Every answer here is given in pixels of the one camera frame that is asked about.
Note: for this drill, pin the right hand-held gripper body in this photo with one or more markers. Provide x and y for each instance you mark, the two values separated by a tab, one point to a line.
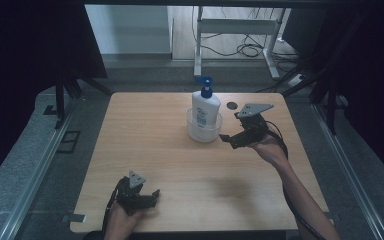
255	123

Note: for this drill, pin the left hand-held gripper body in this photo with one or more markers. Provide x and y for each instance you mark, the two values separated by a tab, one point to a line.
130	192

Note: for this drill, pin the white plastic mesh basket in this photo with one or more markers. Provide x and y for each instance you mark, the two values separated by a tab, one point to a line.
204	133

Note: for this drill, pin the white blue-pump lotion bottle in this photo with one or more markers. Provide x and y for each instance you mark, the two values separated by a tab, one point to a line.
206	106

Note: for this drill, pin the person's right hand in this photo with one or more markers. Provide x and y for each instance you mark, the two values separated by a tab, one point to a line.
269	150

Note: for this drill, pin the person's left hand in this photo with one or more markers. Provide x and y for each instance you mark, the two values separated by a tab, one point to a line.
120	221

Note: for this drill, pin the white power strip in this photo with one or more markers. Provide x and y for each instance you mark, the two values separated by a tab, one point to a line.
295	80

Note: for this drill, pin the black tripod stand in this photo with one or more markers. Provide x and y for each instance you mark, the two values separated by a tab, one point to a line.
60	100
330	106

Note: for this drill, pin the black curtain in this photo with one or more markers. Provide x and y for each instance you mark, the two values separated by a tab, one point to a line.
30	66
370	66

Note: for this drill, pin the white metal desk frame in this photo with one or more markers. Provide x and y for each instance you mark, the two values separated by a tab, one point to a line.
236	26

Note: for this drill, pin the aluminium floor rail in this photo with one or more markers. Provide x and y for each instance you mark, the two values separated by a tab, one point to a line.
350	173
30	186

